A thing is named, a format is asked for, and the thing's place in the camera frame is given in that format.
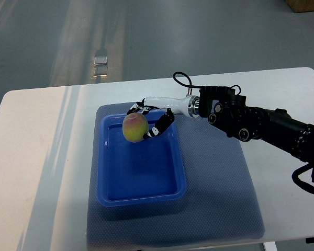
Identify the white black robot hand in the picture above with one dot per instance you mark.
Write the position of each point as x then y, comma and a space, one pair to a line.
187, 106

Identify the yellow pink peach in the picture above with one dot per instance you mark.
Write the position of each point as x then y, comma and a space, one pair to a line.
134, 127

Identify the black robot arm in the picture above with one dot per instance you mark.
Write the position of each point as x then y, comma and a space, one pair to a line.
225, 109

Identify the lower metal floor plate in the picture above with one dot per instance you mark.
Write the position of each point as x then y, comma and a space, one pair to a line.
100, 71

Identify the metal floor plate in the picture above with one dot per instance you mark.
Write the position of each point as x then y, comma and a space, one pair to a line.
100, 60
100, 71

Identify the upper metal floor plate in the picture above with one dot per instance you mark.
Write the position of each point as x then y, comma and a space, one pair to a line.
100, 60

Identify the blue plastic tray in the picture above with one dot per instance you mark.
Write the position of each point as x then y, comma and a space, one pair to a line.
138, 173

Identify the grey blue table mat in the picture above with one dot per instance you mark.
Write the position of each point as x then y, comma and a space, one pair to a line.
219, 206

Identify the brown cardboard box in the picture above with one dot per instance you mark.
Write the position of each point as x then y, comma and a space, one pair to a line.
301, 6

